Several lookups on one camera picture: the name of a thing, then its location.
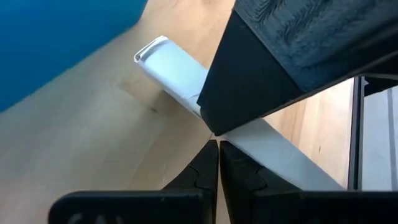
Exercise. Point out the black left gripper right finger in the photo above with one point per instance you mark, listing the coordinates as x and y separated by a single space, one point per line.
264 202

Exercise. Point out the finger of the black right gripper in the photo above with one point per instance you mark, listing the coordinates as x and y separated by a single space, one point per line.
280 56

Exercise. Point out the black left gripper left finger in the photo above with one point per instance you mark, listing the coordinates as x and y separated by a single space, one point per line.
192 202

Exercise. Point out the teal plastic bin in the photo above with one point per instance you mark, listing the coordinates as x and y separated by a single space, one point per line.
46 37

